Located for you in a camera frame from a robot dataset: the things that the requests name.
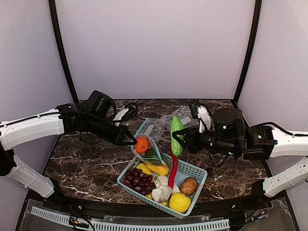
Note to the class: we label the orange fruit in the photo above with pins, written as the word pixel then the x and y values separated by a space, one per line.
pixel 142 145

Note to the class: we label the green cucumber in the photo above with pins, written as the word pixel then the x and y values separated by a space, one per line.
pixel 176 125

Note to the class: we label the yellow mango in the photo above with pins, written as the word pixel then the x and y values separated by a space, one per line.
pixel 144 168

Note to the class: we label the brown potato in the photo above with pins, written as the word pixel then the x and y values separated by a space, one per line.
pixel 189 186

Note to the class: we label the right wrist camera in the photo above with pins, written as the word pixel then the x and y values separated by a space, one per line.
pixel 200 112

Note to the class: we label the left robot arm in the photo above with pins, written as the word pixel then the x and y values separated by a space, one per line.
pixel 84 116

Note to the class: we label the yellow banana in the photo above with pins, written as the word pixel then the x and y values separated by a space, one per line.
pixel 159 169

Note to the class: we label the white cable tray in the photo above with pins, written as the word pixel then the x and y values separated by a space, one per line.
pixel 111 223

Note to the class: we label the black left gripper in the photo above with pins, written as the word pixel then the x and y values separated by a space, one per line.
pixel 119 134

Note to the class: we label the yellow corn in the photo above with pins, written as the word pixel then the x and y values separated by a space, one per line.
pixel 150 197

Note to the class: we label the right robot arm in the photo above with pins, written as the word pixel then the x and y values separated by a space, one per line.
pixel 231 137

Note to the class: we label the white garlic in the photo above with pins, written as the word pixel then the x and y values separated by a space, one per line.
pixel 163 180

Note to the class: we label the yellow lemon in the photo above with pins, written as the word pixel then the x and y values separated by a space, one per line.
pixel 179 202

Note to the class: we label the purple grape bunch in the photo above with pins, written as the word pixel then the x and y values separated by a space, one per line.
pixel 139 181

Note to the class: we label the clear zip bag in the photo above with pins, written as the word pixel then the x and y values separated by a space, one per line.
pixel 152 145
pixel 153 127
pixel 184 114

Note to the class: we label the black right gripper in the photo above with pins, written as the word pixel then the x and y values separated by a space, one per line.
pixel 192 140

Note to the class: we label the left black frame post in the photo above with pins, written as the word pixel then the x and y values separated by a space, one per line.
pixel 61 50

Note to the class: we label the green avocado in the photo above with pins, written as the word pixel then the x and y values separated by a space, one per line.
pixel 151 155

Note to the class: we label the red chili pepper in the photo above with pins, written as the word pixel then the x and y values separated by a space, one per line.
pixel 172 176

